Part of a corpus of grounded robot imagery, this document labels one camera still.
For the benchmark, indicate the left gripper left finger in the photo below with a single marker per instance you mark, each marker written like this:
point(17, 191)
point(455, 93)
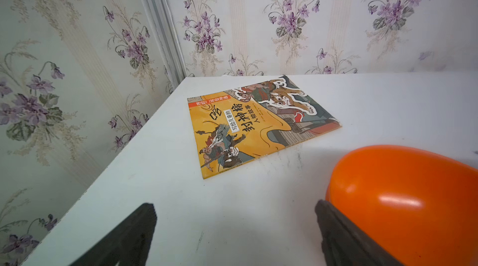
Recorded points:
point(128, 244)

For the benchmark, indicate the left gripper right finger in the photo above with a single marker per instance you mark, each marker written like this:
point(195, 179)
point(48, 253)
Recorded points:
point(345, 244)

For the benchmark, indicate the orange bowl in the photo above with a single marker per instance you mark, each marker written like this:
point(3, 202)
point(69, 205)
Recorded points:
point(421, 207)

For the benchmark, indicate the orange illustrated booklet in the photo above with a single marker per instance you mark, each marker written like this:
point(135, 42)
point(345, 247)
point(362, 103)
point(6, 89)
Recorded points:
point(240, 125)

